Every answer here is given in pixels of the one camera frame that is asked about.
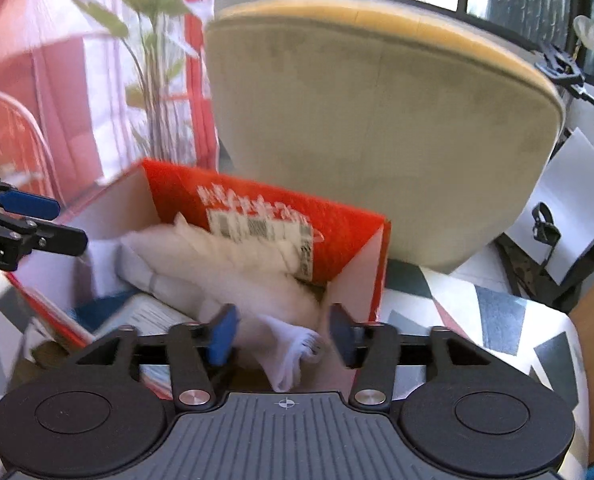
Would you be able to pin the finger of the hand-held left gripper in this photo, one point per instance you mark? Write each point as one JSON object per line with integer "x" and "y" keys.
{"x": 59, "y": 241}
{"x": 27, "y": 204}

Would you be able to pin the blue and white packet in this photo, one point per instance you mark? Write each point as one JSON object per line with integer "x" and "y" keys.
{"x": 142, "y": 315}

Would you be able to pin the white plastic bag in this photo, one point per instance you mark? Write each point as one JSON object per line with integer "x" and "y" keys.
{"x": 588, "y": 32}

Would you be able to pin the red cardboard box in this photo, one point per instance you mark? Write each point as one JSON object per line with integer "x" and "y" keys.
{"x": 177, "y": 180}

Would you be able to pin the white fluffy cloth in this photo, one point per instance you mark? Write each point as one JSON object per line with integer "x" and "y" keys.
{"x": 237, "y": 260}

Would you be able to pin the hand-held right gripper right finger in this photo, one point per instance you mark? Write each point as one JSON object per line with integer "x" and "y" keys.
{"x": 342, "y": 334}

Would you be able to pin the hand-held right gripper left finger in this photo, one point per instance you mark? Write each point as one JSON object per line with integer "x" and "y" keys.
{"x": 223, "y": 332}

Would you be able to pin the white board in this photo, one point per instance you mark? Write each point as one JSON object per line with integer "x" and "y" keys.
{"x": 577, "y": 185}

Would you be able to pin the geometric patterned tablecloth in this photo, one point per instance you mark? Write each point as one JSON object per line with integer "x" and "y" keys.
{"x": 502, "y": 320}

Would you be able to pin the beige armchair with yellow top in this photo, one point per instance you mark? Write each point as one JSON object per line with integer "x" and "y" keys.
{"x": 377, "y": 135}

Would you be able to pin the exercise bike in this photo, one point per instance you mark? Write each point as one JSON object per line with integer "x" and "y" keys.
{"x": 562, "y": 67}

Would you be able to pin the white sock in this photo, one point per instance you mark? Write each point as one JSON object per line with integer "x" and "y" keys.
{"x": 292, "y": 350}

